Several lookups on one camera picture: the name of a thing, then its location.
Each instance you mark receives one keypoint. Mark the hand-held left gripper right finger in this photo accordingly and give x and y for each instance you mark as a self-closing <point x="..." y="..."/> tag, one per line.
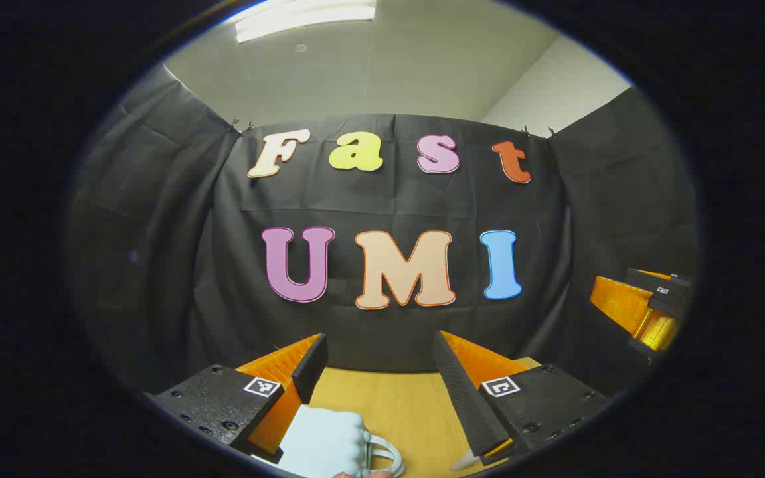
<point x="462" y="398"/>

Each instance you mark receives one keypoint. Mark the white skin care tube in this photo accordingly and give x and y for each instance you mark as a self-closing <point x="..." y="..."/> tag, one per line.
<point x="465" y="461"/>

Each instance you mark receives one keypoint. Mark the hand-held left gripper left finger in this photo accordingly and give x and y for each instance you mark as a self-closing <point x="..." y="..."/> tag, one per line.
<point x="223" y="398"/>

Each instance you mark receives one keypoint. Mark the ceiling light panel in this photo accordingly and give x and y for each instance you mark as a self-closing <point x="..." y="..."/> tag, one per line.
<point x="303" y="16"/>

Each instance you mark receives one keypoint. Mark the black backdrop cloth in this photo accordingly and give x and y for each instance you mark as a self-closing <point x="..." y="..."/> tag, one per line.
<point x="157" y="265"/>

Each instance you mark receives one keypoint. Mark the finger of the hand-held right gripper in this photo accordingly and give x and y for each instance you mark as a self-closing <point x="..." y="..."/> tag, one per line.
<point x="621" y="302"/>

